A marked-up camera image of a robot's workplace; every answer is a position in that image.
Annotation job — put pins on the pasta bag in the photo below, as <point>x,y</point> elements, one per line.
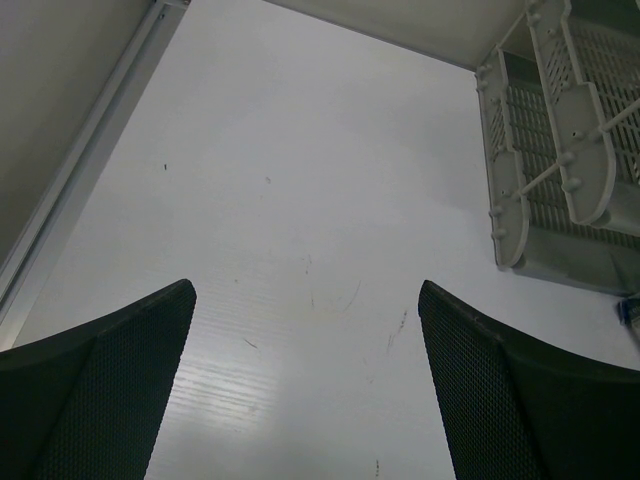
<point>628,312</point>

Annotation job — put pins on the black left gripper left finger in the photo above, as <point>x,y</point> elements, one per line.
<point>88,402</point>

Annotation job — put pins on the aluminium rail left edge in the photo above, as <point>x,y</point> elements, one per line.
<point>72,73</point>

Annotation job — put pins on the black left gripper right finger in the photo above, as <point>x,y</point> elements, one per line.
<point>515,407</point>

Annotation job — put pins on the grey three-tier tray shelf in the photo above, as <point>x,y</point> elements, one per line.
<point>559,103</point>

